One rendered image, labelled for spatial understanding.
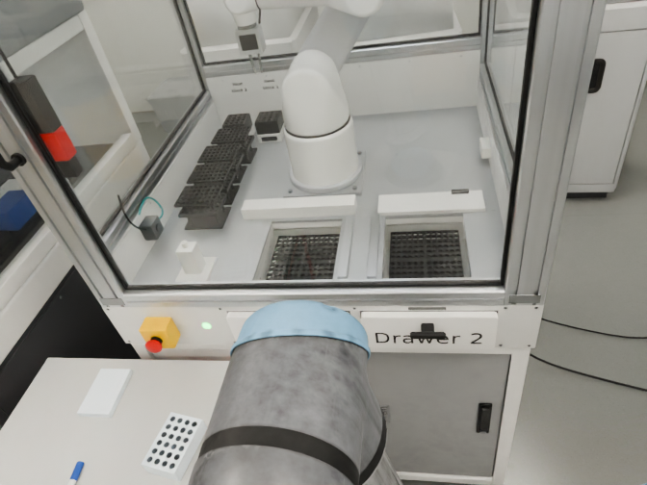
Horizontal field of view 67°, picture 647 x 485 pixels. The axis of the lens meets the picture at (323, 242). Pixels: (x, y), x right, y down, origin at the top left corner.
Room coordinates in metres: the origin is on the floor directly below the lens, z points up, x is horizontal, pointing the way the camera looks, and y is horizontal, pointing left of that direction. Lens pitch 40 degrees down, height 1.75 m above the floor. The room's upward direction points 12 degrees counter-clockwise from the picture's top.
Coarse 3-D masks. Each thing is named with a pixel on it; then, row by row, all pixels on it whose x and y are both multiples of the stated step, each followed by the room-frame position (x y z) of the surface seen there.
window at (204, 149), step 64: (0, 0) 0.86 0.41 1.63; (64, 0) 0.83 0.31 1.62; (128, 0) 0.81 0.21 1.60; (192, 0) 0.78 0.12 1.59; (256, 0) 0.76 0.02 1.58; (320, 0) 0.73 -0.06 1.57; (384, 0) 0.71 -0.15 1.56; (448, 0) 0.69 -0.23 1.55; (512, 0) 0.67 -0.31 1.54; (0, 64) 0.88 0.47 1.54; (64, 64) 0.85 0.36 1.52; (128, 64) 0.82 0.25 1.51; (192, 64) 0.79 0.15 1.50; (256, 64) 0.76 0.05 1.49; (320, 64) 0.74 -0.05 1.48; (384, 64) 0.71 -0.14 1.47; (448, 64) 0.69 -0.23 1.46; (512, 64) 0.67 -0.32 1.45; (64, 128) 0.86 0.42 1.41; (128, 128) 0.83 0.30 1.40; (192, 128) 0.80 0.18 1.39; (256, 128) 0.77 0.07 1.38; (320, 128) 0.74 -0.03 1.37; (384, 128) 0.71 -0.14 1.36; (448, 128) 0.69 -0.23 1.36; (512, 128) 0.66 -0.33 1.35; (128, 192) 0.85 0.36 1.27; (192, 192) 0.81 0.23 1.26; (256, 192) 0.78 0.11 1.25; (320, 192) 0.75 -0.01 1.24; (384, 192) 0.72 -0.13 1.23; (448, 192) 0.69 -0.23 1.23; (128, 256) 0.87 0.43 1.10; (192, 256) 0.83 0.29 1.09; (256, 256) 0.79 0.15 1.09; (320, 256) 0.75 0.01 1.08; (384, 256) 0.72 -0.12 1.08; (448, 256) 0.69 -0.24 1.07
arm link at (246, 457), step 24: (216, 456) 0.16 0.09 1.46; (240, 456) 0.15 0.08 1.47; (264, 456) 0.15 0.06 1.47; (288, 456) 0.15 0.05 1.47; (192, 480) 0.15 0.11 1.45; (216, 480) 0.14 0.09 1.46; (240, 480) 0.14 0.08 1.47; (264, 480) 0.14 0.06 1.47; (288, 480) 0.13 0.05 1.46; (312, 480) 0.14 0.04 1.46; (336, 480) 0.14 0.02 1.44
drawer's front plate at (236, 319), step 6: (234, 312) 0.80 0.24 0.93; (240, 312) 0.79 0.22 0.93; (246, 312) 0.79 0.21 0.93; (252, 312) 0.78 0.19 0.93; (348, 312) 0.73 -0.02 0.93; (228, 318) 0.78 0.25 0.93; (234, 318) 0.78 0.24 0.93; (240, 318) 0.78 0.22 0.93; (246, 318) 0.77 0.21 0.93; (234, 324) 0.78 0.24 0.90; (240, 324) 0.78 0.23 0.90; (234, 330) 0.78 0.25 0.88; (240, 330) 0.78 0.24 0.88; (234, 336) 0.78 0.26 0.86
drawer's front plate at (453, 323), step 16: (368, 320) 0.70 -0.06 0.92; (384, 320) 0.69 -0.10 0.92; (400, 320) 0.68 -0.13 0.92; (416, 320) 0.67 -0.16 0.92; (432, 320) 0.66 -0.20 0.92; (448, 320) 0.65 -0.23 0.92; (464, 320) 0.65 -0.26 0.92; (480, 320) 0.64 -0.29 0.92; (496, 320) 0.63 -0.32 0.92; (368, 336) 0.70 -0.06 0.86; (384, 336) 0.69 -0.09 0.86; (448, 336) 0.65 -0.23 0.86; (464, 336) 0.64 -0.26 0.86
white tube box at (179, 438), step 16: (176, 416) 0.64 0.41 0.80; (160, 432) 0.61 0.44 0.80; (176, 432) 0.60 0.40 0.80; (192, 432) 0.60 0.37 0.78; (160, 448) 0.57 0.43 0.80; (176, 448) 0.56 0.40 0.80; (192, 448) 0.56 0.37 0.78; (144, 464) 0.54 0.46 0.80; (160, 464) 0.53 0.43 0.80; (176, 464) 0.52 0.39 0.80; (176, 480) 0.51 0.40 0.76
